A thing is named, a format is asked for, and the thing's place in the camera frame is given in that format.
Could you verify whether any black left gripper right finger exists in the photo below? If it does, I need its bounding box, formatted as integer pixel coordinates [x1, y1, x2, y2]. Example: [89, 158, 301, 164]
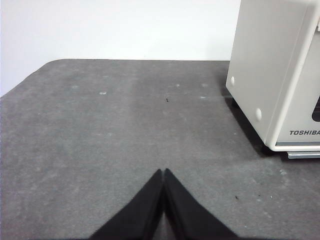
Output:
[163, 168, 241, 240]

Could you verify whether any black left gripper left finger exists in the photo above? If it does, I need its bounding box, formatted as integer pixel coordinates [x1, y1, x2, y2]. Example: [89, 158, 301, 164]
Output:
[89, 168, 164, 240]

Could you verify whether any glass oven door with handle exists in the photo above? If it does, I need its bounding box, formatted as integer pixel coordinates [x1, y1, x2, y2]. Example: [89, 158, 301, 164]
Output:
[274, 23, 320, 148]

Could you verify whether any grey oven crumb tray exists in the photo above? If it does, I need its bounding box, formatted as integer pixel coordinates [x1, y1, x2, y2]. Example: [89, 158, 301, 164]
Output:
[287, 150, 320, 160]

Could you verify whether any cream Toshiba toaster oven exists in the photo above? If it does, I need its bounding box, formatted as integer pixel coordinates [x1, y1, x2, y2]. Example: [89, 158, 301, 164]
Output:
[225, 0, 320, 153]

